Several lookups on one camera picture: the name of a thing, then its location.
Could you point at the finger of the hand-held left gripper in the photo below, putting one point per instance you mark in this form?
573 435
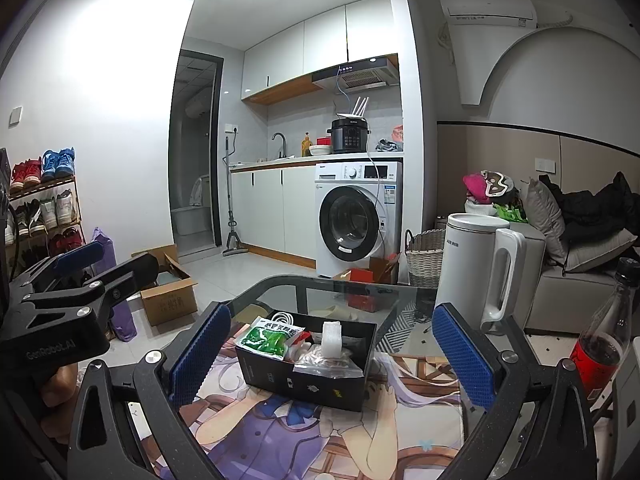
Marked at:
120 280
80 257

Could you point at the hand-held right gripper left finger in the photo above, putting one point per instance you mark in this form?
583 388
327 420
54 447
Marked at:
200 355

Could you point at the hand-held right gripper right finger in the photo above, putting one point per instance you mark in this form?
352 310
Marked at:
462 355

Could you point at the large green white packet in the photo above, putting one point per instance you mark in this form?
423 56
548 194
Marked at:
265 342

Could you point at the black storage box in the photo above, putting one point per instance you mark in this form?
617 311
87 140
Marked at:
310 390

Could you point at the white foam sheet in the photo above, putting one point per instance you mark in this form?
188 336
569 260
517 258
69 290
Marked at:
331 337

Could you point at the person's left forearm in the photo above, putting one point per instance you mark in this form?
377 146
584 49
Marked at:
60 390

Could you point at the dark red shoe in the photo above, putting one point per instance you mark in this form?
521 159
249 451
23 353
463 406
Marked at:
65 241

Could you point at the purple bag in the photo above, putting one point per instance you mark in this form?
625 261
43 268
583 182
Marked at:
122 322

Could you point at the open brown cardboard box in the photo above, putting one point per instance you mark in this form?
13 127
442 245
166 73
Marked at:
167 302

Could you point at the wooden shoe rack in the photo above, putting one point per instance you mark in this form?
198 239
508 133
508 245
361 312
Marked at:
75 205

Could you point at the black white sneaker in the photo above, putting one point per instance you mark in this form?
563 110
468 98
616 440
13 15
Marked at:
30 220

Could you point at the chevron floor rug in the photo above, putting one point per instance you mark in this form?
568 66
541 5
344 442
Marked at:
400 335

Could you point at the white electric kettle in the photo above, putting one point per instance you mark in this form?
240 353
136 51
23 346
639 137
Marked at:
465 270

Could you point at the white storage bin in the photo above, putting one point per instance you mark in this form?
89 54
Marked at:
190 220

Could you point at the blue sneaker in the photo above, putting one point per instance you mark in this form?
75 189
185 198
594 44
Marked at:
49 166
66 162

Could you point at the red sneaker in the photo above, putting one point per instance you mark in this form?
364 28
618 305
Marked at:
32 172
17 177

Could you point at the wicker basket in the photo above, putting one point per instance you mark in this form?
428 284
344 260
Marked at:
425 265

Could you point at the beige sofa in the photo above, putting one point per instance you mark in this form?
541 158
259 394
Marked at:
560 295

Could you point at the red cardboard box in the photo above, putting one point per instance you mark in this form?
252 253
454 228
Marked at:
362 280

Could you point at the printed cartoon mat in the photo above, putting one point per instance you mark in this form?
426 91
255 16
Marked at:
300 440

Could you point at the cola bottle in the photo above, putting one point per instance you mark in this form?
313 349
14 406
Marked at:
597 355

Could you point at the mop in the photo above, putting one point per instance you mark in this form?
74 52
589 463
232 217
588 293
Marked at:
231 200

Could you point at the green bag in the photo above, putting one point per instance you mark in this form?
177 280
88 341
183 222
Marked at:
510 212

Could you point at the grey upright pillow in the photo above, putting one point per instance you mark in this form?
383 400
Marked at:
542 220

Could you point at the white lower kitchen cabinet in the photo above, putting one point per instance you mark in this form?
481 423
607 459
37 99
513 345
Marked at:
270 210

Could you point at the pink cloth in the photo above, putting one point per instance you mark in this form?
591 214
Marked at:
475 187

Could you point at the grey flat pillow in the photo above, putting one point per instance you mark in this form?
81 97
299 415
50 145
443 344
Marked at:
600 252

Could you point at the white washing machine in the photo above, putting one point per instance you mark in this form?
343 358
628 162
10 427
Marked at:
350 220

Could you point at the black jacket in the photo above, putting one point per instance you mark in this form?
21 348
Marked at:
600 210

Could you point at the kitchen faucet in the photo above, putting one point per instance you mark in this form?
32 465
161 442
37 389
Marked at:
283 149

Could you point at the yellow oil bottle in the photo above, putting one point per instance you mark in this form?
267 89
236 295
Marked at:
306 147

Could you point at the white bowl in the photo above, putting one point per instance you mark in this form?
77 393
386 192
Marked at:
320 150

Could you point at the black pressure cooker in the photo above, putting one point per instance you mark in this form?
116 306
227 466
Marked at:
350 137

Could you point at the white router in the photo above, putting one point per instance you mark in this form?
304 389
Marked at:
357 107

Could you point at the range hood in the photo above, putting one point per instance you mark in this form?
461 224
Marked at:
360 77

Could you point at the white upper kitchen cabinets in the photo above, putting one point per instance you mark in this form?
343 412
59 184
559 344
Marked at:
320 45

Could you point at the wall switch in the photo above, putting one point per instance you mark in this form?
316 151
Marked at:
15 115

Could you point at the wall socket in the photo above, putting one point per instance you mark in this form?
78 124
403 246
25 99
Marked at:
545 164

